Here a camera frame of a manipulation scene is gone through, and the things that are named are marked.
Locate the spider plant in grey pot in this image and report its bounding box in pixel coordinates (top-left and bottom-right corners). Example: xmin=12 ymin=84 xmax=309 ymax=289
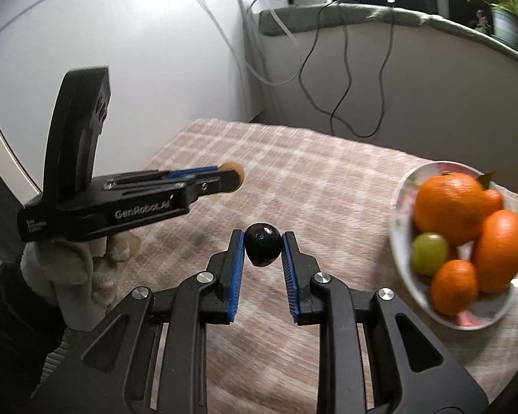
xmin=466 ymin=0 xmax=518 ymax=57

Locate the medium orange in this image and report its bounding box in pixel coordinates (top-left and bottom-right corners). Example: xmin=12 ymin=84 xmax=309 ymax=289
xmin=472 ymin=210 xmax=518 ymax=293

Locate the person's left forearm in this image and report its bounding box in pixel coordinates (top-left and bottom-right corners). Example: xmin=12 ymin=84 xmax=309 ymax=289
xmin=0 ymin=263 xmax=70 ymax=397

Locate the black cable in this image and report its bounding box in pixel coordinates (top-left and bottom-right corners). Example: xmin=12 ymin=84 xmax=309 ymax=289
xmin=299 ymin=0 xmax=350 ymax=139
xmin=329 ymin=3 xmax=395 ymax=139

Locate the green fruit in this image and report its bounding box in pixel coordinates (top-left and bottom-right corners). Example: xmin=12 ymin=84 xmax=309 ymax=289
xmin=411 ymin=233 xmax=450 ymax=276

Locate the checked beige tablecloth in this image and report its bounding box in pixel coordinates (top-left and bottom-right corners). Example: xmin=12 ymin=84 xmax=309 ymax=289
xmin=112 ymin=117 xmax=518 ymax=414

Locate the grey-green windowsill cover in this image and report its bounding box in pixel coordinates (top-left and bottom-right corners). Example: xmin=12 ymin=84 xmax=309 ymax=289
xmin=259 ymin=2 xmax=518 ymax=67

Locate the small purple plant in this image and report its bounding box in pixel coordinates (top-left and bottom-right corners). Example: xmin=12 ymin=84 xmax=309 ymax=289
xmin=472 ymin=9 xmax=493 ymax=35

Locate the small orange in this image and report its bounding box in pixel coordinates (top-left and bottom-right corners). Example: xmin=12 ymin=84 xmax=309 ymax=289
xmin=477 ymin=171 xmax=504 ymax=216
xmin=430 ymin=259 xmax=479 ymax=315

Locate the white cable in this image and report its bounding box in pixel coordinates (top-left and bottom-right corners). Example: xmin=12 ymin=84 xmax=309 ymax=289
xmin=189 ymin=0 xmax=301 ymax=87

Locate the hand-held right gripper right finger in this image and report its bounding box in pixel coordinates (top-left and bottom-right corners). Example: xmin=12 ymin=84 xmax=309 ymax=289
xmin=282 ymin=231 xmax=488 ymax=414

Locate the person's left hand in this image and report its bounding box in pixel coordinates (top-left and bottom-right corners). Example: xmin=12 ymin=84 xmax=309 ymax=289
xmin=21 ymin=230 xmax=141 ymax=329

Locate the dark plum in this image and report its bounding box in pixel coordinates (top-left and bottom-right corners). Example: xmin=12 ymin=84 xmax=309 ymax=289
xmin=245 ymin=223 xmax=282 ymax=268

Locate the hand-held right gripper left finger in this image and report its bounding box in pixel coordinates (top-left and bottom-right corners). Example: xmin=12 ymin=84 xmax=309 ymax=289
xmin=32 ymin=230 xmax=246 ymax=414

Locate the large orange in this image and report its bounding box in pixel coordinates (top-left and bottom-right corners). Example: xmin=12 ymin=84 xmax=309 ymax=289
xmin=414 ymin=172 xmax=486 ymax=246

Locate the brown kiwi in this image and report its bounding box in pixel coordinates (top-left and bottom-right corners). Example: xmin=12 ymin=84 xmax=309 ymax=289
xmin=218 ymin=161 xmax=245 ymax=190

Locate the white floral plate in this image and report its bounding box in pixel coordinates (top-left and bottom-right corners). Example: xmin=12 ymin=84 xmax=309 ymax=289
xmin=391 ymin=161 xmax=516 ymax=331

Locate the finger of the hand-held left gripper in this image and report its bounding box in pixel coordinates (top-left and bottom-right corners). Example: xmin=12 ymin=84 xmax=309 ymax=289
xmin=185 ymin=169 xmax=245 ymax=203
xmin=166 ymin=166 xmax=220 ymax=180

